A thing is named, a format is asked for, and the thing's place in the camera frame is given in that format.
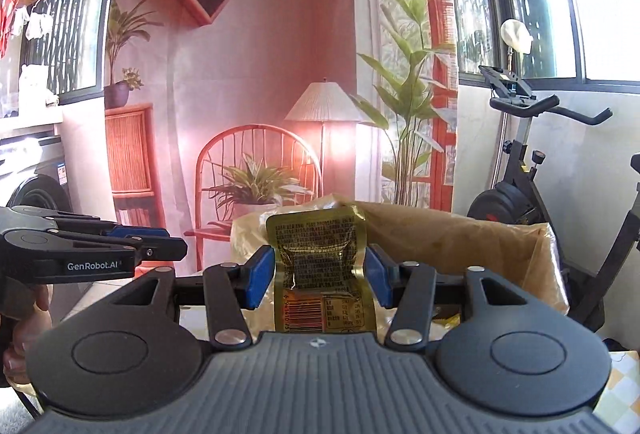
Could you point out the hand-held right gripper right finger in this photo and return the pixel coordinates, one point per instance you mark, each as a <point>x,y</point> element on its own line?
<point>377,279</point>

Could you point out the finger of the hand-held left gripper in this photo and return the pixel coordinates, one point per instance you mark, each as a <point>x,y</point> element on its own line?
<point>165,249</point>
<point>135,230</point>

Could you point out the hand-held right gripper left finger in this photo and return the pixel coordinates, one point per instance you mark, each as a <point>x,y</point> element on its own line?
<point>262,276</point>

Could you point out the gold foil snack packet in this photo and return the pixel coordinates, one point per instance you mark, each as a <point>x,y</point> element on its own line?
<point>320,254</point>

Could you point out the cardboard box with plastic liner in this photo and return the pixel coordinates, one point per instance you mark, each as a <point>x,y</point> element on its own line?
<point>450,239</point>

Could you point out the person's left hand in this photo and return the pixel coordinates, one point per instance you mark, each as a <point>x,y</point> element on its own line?
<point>30,314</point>

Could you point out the washing machine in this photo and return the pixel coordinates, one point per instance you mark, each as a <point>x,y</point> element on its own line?
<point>30,174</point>

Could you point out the black exercise bike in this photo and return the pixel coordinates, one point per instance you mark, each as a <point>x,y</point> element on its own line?
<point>520,194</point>

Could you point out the white plastic bag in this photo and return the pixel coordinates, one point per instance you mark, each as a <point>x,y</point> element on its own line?
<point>37,83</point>

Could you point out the printed room backdrop cloth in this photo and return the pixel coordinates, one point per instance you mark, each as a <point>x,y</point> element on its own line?
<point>250,63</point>

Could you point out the window with metal grille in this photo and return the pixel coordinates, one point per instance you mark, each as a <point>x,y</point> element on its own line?
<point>75,13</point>

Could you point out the hanging white clothes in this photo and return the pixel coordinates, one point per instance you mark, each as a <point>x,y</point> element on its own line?
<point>35,26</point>

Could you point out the checkered floral tablecloth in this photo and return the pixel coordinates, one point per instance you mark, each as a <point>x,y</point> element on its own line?
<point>622,389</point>

